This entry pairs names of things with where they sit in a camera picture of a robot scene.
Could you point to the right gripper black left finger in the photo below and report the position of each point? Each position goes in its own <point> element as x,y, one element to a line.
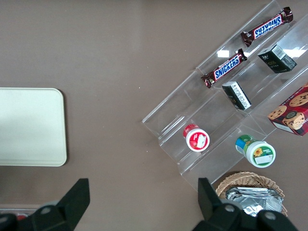
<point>69,202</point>

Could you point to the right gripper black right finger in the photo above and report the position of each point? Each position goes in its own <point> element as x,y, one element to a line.
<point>209,204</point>

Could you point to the light wicker basket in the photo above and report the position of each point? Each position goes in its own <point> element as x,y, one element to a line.
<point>250,179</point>

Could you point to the cream rectangular tray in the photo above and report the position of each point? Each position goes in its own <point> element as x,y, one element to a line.
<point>31,127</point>

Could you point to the silver foil pack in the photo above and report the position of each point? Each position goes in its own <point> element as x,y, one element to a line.
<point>250,189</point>
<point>255,201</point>

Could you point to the red cola bottle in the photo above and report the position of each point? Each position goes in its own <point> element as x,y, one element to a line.
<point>20,217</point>

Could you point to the clear acrylic bottle rack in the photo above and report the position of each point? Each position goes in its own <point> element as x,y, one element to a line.
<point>9,209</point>

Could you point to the red jar with white lid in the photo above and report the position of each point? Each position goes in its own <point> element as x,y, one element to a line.
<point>197,140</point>

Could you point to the green jar with sunflower lid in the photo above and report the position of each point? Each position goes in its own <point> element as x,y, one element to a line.
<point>261,154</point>

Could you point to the clear acrylic stepped shelf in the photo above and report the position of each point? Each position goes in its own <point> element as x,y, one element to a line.
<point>173,108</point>

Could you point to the small black carton box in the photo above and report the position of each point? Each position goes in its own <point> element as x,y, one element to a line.
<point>276,60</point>
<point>237,95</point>

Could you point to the red chocolate chip cookie box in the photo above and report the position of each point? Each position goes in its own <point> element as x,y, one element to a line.
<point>293,110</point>

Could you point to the Snickers chocolate bar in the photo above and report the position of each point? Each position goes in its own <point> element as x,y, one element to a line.
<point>267,26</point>
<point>226,68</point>

